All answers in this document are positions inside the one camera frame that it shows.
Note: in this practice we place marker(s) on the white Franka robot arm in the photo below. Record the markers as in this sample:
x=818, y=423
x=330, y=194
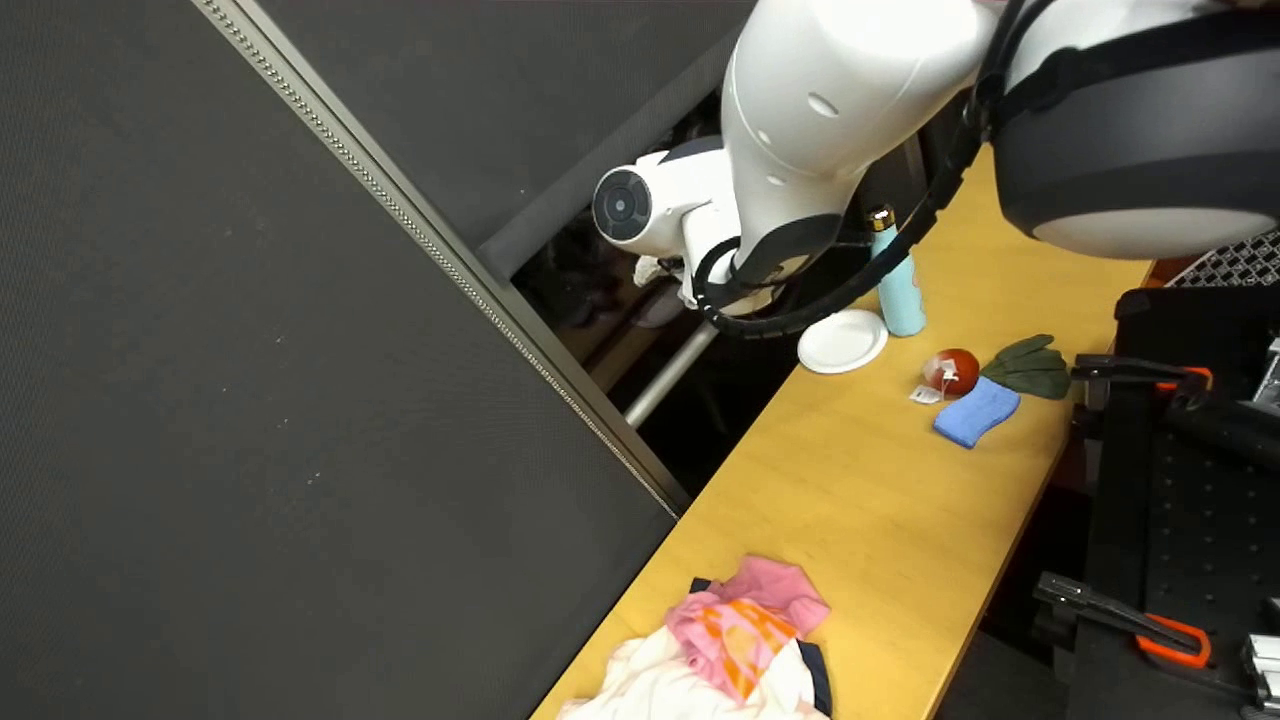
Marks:
x=853, y=92

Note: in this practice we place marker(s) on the long metal window handrail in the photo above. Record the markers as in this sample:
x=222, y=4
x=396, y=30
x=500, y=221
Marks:
x=664, y=382

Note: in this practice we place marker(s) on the white round plate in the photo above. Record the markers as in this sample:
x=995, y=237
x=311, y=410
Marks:
x=842, y=342

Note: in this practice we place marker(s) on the light blue water bottle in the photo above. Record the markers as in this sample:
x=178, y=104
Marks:
x=907, y=286

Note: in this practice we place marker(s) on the pink orange cloth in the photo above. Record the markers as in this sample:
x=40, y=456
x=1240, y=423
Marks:
x=744, y=624

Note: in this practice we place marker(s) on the white paper tag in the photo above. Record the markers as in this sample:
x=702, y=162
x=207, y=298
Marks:
x=927, y=395

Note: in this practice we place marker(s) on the grey roller blind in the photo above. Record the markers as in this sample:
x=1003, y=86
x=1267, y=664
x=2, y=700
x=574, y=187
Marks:
x=534, y=92

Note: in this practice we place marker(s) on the red ball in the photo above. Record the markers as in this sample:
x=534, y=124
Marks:
x=952, y=368

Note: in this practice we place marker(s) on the blue sponge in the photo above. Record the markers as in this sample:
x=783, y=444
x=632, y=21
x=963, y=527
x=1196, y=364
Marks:
x=979, y=414

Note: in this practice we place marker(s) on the dark navy cloth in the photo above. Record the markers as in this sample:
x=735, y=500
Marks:
x=818, y=677

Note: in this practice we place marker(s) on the dark green leaf cloth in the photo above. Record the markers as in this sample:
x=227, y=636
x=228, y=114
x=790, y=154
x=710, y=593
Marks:
x=1031, y=364

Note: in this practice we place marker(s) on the black robot stand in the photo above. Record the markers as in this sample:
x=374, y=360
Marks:
x=1187, y=523

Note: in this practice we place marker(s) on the perforated metal plate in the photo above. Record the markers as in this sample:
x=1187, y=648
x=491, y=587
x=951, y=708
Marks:
x=1237, y=261

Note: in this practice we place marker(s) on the perforated aluminium window frame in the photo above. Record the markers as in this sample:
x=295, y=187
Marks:
x=443, y=246

